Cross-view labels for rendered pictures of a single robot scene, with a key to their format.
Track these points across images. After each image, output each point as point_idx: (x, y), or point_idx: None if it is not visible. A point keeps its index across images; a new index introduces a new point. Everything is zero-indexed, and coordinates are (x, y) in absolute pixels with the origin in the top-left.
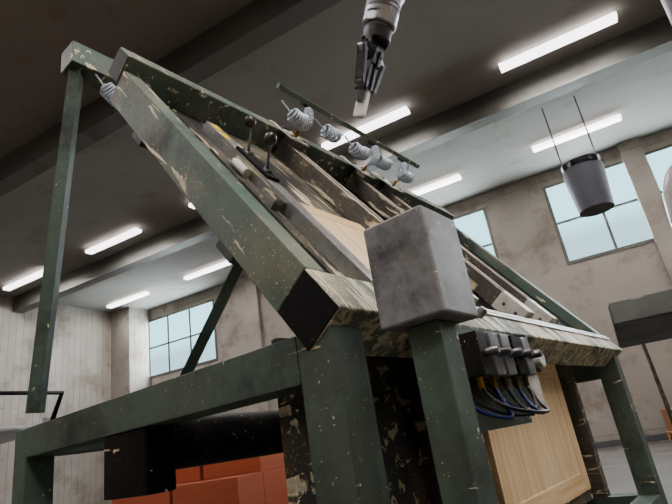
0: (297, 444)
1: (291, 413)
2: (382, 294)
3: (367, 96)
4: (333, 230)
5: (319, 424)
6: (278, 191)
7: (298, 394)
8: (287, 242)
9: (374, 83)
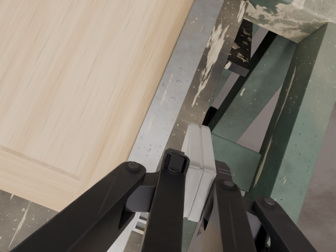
0: (246, 26)
1: (248, 37)
2: None
3: (209, 157)
4: (71, 121)
5: None
6: (135, 221)
7: (238, 39)
8: (335, 73)
9: (154, 196)
